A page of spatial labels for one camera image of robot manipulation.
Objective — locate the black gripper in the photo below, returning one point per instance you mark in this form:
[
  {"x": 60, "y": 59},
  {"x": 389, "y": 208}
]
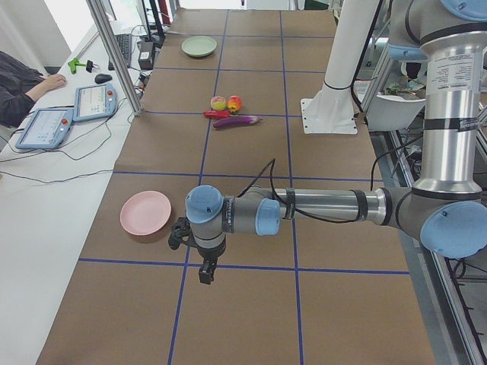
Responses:
[{"x": 210, "y": 253}]

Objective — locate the purple eggplant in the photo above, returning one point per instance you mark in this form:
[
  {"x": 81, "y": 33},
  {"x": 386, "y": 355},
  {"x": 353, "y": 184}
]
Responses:
[{"x": 236, "y": 121}]

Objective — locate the red chili pepper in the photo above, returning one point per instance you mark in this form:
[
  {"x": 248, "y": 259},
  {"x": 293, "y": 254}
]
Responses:
[{"x": 216, "y": 114}]

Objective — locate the pink peach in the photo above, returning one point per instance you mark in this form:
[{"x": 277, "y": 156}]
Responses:
[{"x": 218, "y": 103}]

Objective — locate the red pomegranate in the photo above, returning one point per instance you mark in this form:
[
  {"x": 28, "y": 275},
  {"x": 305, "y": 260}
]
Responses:
[{"x": 234, "y": 103}]

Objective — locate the person's dark sleeve forearm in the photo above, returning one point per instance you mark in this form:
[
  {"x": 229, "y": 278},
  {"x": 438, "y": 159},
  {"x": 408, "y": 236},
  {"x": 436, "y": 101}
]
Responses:
[{"x": 16, "y": 80}]

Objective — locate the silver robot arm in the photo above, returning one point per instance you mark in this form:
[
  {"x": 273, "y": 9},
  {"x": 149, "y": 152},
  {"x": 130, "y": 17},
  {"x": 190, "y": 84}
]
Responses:
[{"x": 442, "y": 209}]

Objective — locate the person's hand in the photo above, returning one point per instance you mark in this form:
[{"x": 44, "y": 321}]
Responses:
[{"x": 52, "y": 82}]

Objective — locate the pink plate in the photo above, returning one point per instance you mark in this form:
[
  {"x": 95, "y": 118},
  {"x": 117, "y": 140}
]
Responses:
[{"x": 145, "y": 213}]

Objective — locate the far blue teach pendant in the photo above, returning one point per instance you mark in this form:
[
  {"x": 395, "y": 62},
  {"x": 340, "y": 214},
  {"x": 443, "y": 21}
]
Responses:
[{"x": 94, "y": 102}]

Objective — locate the blue teach pendant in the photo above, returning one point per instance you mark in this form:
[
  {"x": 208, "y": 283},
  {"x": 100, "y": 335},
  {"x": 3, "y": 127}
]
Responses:
[
  {"x": 47, "y": 129},
  {"x": 94, "y": 102}
]

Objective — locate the near blue teach pendant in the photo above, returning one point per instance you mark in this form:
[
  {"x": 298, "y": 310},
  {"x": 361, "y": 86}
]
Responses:
[{"x": 47, "y": 129}]

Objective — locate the black computer mouse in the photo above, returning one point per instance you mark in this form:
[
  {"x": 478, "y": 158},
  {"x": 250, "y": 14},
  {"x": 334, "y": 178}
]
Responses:
[{"x": 102, "y": 78}]

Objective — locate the black power adapter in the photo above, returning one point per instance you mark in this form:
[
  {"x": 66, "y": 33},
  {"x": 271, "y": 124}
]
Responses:
[{"x": 146, "y": 55}]

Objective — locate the green plate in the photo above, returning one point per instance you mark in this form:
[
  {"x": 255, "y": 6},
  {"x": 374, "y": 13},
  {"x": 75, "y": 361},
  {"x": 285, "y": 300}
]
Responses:
[{"x": 199, "y": 46}]

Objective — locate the black binder clip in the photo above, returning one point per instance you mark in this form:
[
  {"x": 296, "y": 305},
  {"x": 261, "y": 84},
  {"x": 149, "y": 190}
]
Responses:
[{"x": 91, "y": 67}]

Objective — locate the white chair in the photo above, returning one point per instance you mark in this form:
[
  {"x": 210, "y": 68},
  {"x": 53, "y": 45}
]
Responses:
[{"x": 391, "y": 112}]

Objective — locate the black keyboard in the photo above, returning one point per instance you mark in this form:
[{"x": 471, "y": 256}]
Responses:
[{"x": 124, "y": 42}]

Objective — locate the green plastic tool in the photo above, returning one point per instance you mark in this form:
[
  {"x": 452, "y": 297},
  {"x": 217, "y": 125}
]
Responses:
[{"x": 74, "y": 64}]

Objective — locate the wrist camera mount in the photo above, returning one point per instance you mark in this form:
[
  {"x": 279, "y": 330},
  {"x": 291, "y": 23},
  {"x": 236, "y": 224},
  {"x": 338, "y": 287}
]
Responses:
[{"x": 180, "y": 233}]

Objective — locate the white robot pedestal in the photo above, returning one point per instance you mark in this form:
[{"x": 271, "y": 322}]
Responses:
[{"x": 331, "y": 111}]

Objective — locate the aluminium frame post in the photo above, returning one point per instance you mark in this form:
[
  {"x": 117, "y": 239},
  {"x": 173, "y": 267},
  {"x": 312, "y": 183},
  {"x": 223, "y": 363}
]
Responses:
[{"x": 111, "y": 46}]

